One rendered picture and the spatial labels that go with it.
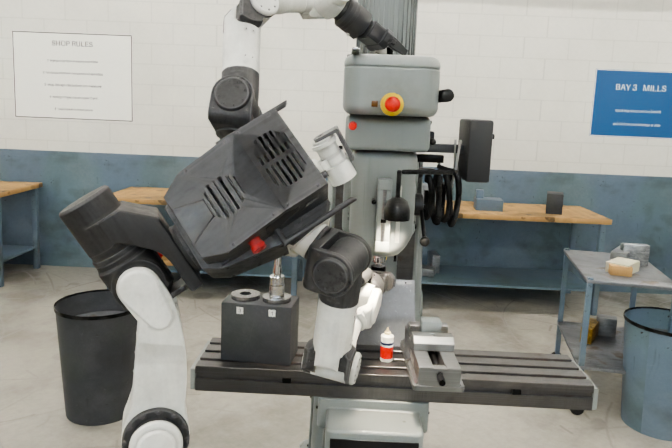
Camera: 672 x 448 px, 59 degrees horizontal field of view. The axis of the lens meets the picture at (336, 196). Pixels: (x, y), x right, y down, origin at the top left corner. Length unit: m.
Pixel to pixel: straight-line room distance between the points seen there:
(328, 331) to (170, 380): 0.36
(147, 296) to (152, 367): 0.17
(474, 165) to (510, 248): 4.34
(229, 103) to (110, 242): 0.39
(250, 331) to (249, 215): 0.76
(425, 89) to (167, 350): 0.90
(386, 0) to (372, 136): 0.50
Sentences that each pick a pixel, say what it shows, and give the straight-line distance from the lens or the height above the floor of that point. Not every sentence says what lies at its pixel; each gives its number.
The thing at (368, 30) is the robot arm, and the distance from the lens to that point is 1.76.
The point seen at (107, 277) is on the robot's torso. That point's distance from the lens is 1.33.
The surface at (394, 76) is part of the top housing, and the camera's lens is 1.60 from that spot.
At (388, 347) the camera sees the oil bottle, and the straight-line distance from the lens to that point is 1.94.
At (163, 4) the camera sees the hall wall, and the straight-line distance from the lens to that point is 6.38.
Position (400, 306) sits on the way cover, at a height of 1.03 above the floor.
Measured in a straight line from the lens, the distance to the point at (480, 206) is 5.57.
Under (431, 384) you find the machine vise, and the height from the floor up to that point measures 0.98.
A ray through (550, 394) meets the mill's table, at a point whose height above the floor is 0.92.
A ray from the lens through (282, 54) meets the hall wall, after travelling 6.08.
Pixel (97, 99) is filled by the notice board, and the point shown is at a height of 1.73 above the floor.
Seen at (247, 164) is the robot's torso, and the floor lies 1.63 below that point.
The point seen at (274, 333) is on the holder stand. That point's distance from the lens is 1.88.
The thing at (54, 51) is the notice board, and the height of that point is 2.19.
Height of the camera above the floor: 1.74
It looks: 8 degrees down
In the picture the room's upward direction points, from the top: 2 degrees clockwise
